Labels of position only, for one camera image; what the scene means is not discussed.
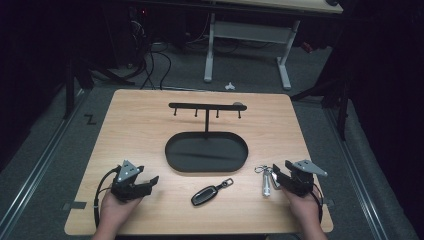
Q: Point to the metal floor rail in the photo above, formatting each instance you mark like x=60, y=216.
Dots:
x=36, y=170
x=356, y=176

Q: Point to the black key holder with tray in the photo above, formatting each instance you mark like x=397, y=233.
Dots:
x=206, y=153

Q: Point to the black car key fob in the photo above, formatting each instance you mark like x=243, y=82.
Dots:
x=205, y=195

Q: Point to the white scrap on floor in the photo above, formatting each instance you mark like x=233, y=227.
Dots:
x=229, y=86

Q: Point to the person's right hand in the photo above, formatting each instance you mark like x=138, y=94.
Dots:
x=301, y=210

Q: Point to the small red object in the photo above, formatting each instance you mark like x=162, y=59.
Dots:
x=307, y=47

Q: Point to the person's left hand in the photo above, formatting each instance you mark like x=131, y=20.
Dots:
x=115, y=213

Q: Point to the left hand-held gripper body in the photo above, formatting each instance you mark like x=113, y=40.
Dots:
x=126, y=186

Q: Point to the black metal stand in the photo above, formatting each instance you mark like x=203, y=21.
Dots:
x=70, y=86
x=341, y=110

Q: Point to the grey tape strip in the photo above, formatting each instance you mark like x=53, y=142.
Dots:
x=76, y=205

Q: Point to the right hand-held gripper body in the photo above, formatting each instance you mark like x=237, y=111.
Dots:
x=301, y=180

